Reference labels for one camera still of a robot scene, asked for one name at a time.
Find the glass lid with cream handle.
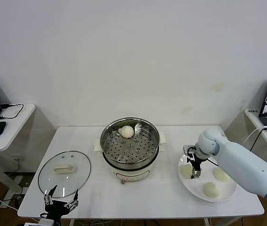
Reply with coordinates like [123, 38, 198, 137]
[38, 150, 91, 198]

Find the black cable with block plug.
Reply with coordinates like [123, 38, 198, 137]
[250, 128, 267, 152]

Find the cream electric cooking pot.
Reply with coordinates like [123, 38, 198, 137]
[93, 131, 167, 186]

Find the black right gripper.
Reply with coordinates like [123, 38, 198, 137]
[189, 153, 203, 180]

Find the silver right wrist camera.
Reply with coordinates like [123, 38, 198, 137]
[183, 145, 196, 161]

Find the white steamed baozi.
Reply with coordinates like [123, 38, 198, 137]
[202, 181, 222, 198]
[213, 168, 232, 182]
[120, 125, 134, 139]
[181, 164, 194, 178]

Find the white side table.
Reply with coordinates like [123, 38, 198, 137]
[0, 104, 57, 196]
[224, 108, 267, 186]

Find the white round plate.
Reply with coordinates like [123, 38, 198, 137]
[177, 148, 239, 202]

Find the stainless steel steamer basket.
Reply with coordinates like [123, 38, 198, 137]
[100, 117, 160, 170]

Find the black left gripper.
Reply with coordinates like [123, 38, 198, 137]
[43, 185, 80, 221]

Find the white floor cable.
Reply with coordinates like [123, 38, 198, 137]
[0, 190, 18, 211]

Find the white laptop cable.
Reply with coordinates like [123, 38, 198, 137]
[243, 126, 267, 146]

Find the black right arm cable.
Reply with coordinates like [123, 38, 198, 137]
[202, 158, 218, 166]

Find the black laptop charger cable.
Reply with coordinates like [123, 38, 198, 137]
[0, 103, 24, 120]

